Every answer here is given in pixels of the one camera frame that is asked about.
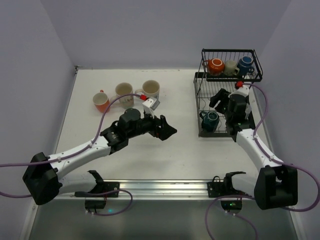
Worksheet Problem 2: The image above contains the black wire dish rack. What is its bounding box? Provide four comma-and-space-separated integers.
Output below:
193, 48, 263, 138

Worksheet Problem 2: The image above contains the tall floral white mug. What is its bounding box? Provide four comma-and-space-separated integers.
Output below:
134, 80, 160, 100

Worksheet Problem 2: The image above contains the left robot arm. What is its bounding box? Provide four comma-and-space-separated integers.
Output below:
22, 108, 177, 205

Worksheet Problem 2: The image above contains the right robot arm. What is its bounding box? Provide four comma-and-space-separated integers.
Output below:
209, 86, 298, 210

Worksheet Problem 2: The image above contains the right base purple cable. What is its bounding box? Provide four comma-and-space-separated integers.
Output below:
204, 194, 260, 240

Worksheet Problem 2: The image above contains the beige mug upper shelf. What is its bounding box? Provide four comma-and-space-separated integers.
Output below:
223, 60, 240, 76

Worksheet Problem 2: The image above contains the blue mug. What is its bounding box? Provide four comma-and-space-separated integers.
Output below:
237, 56, 255, 76

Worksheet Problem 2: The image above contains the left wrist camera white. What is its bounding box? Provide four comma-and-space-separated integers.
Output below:
142, 97, 160, 118

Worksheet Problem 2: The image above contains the salmon orange mug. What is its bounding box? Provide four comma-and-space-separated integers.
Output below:
92, 89, 110, 113

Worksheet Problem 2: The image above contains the aluminium mounting rail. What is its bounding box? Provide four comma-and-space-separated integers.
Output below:
32, 177, 297, 201

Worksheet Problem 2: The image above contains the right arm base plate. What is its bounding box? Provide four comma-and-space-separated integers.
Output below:
207, 174, 240, 198

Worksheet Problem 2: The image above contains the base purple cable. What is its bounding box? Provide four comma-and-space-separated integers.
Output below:
204, 194, 260, 240
84, 189, 133, 217

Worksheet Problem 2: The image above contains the dark teal mug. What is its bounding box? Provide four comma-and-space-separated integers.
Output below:
199, 111, 220, 133

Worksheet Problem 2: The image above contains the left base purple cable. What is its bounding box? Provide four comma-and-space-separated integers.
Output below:
84, 189, 133, 217

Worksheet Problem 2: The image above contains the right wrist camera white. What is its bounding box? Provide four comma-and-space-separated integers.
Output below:
231, 81, 250, 97

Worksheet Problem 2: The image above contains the cream floral mug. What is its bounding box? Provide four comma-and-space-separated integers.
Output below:
110, 82, 134, 109

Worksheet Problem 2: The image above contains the orange round mug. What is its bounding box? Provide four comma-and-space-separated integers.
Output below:
202, 58, 225, 76

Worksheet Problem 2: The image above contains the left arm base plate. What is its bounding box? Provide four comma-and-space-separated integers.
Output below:
74, 181, 120, 198

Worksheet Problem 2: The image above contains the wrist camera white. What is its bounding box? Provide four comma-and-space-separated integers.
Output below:
231, 81, 250, 97
142, 97, 160, 118

